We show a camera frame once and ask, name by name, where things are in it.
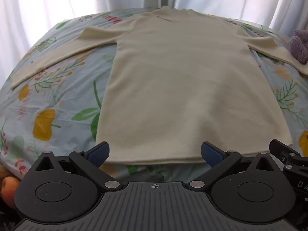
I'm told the cream knit sweater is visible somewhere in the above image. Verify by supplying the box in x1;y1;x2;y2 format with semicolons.
11;5;308;166

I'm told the purple plush toy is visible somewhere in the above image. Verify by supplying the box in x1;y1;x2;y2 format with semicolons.
289;29;308;65

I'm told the floral bed sheet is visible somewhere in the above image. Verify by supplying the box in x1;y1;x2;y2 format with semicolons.
0;8;308;183

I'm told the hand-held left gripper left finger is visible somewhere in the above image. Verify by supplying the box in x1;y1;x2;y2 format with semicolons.
28;141;124;191

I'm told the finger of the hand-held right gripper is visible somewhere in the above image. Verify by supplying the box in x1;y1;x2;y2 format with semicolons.
269;139;302;164

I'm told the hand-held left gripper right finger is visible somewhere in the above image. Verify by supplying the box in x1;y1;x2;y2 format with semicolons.
189;141;273;189

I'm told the orange plush toy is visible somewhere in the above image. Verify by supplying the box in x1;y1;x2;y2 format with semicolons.
0;165;23;208

